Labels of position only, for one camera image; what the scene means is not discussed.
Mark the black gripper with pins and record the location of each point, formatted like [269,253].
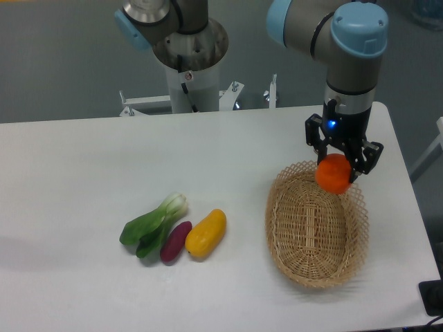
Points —
[362,155]

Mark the orange fruit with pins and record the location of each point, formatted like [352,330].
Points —
[333,174]

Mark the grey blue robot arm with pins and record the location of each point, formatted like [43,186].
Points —
[349,37]

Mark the woven wicker basket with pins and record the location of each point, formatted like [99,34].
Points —
[315,238]

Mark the white furniture leg right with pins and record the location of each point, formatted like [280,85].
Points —
[428,156]

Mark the yellow mango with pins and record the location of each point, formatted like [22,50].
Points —
[206,235]

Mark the blue object top right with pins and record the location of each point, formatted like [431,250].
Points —
[427,13]

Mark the black device at table edge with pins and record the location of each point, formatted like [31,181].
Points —
[431,293]

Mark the purple sweet potato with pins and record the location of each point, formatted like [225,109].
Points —
[175,242]

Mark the green bok choy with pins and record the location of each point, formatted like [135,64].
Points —
[150,231]

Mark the white metal base frame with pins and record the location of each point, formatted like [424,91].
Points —
[228,100]

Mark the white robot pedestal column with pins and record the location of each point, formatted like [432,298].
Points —
[193,91]

